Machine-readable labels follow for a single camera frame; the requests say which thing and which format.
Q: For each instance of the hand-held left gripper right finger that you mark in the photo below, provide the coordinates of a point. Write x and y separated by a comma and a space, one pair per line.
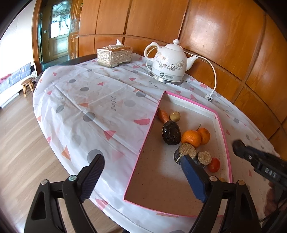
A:
194, 177

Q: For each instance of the black table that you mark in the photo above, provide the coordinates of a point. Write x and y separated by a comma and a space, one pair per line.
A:
74, 61

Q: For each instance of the ornate gold tissue box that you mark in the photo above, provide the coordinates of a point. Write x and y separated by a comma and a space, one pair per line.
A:
114, 56

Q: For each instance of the large dark avocado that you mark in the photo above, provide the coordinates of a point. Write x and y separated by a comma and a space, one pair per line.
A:
171, 133

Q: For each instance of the patterned white tablecloth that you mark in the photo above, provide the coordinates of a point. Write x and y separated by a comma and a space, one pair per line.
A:
89, 94

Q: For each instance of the white sofa with plaid cushions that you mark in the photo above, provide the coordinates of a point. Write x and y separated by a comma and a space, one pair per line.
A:
13, 80

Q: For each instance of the white floral ceramic kettle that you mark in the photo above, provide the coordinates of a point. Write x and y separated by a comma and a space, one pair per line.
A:
170, 58

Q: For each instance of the silver kettle base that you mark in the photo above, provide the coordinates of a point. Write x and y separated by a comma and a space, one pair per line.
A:
167, 80

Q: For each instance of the small red tomato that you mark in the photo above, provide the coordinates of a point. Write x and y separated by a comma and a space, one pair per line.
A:
214, 165

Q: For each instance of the wooden door with glass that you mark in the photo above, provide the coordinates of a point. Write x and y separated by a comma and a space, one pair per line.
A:
58, 44

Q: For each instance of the halved dark-skinned fruit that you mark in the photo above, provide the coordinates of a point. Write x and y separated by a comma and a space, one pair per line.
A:
187, 149
204, 157

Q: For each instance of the person's right hand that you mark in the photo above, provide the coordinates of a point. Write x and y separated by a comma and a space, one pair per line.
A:
272, 195

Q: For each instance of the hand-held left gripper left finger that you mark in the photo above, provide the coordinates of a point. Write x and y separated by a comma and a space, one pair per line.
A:
92, 177

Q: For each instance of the small carrot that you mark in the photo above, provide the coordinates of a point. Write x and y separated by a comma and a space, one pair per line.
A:
163, 115

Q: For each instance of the orange with stem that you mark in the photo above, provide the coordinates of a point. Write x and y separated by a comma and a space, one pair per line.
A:
205, 136

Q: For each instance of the wooden stool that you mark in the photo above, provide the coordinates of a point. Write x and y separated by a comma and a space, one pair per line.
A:
27, 86

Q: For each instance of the pink shallow tray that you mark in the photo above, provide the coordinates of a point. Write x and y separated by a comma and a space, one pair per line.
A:
161, 174

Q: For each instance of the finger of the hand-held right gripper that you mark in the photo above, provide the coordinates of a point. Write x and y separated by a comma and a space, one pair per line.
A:
243, 150

